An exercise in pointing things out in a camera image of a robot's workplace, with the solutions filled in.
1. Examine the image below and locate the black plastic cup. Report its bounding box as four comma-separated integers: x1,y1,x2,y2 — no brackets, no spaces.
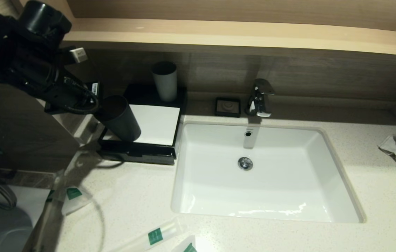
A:
97,95,142,142

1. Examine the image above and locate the black amenity drawer box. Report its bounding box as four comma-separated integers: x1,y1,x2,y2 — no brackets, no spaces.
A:
96,84,187,166

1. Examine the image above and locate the light grey plastic cup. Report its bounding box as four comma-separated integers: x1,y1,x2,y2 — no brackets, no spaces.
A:
151,61,178,103

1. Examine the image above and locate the small square green-label packet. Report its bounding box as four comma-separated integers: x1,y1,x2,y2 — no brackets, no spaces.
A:
60,185,93,216

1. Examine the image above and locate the long slim toothbrush packet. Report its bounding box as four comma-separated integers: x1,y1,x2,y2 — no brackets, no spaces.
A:
31,181,66,252

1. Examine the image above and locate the black square soap dish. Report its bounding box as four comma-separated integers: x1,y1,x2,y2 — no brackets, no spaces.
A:
214,97,241,118

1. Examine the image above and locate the wide toothbrush packet green label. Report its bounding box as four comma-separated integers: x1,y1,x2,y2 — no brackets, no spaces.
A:
108,217,189,252

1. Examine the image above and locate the white bathtub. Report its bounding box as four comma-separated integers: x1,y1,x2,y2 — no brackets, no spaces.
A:
0,185,53,252

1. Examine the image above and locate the chrome sink drain stopper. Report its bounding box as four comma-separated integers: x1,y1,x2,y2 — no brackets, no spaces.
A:
238,156,254,171

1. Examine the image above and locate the chrome sink faucet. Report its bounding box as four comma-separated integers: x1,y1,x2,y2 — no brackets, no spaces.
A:
245,78,275,118

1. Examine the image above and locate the small packet green corner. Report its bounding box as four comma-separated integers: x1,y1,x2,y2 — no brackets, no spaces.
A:
171,234,199,252

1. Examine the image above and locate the white ceramic sink basin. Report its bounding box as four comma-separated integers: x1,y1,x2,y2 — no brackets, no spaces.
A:
171,121,366,224

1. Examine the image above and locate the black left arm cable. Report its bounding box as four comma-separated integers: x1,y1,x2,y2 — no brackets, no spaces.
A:
60,75,100,115

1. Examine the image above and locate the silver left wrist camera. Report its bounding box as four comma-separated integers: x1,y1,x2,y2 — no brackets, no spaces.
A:
70,47,89,64

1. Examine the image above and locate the wooden wall shelf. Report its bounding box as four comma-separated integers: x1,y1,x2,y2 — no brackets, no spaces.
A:
58,0,396,58

